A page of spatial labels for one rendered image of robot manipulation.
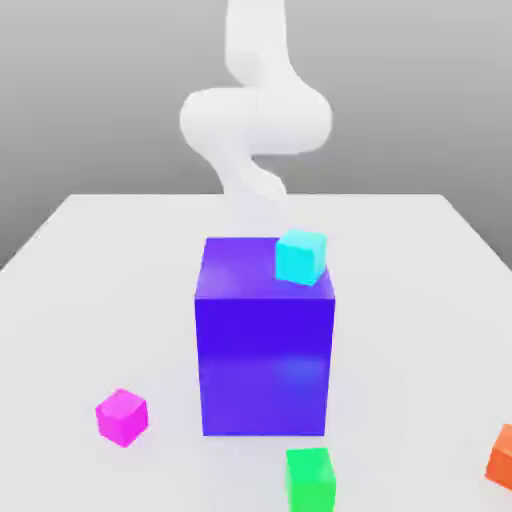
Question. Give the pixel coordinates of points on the small green cube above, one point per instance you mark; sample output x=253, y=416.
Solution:
x=310, y=480

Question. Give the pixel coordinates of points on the small magenta cube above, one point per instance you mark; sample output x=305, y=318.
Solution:
x=121, y=420

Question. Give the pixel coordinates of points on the large purple box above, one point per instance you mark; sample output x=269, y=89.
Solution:
x=264, y=360

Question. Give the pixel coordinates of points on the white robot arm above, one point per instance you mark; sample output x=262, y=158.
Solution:
x=256, y=120

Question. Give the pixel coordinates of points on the small orange cube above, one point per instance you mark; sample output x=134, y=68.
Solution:
x=502, y=460

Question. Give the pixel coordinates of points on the small cyan cube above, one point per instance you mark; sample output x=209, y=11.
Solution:
x=298, y=260

